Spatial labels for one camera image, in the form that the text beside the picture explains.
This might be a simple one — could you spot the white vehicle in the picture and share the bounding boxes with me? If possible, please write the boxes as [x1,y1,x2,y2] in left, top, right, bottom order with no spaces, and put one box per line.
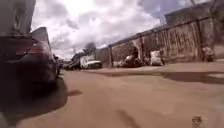
[79,54,103,70]

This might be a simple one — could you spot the tree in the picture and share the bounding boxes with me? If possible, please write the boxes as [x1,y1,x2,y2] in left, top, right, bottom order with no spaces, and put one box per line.
[83,41,98,56]

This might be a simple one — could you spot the brownish worn road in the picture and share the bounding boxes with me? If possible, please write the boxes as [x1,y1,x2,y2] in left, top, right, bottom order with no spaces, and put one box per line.
[0,59,224,128]

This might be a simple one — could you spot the white bulky object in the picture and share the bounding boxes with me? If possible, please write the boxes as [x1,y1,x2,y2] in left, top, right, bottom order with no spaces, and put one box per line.
[149,49,165,67]

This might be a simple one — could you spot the dark car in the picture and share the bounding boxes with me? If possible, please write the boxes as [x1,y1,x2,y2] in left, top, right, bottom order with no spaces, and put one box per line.
[0,27,62,98]

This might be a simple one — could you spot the grey building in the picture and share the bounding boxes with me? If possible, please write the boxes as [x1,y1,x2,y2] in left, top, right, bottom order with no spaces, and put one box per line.
[0,0,37,38]

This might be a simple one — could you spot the dark heap by wall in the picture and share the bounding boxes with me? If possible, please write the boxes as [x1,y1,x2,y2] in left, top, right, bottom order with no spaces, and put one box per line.
[116,46,146,69]

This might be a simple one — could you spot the stained concrete wall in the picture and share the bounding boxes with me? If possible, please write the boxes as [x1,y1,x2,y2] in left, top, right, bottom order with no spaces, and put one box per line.
[94,16,224,68]

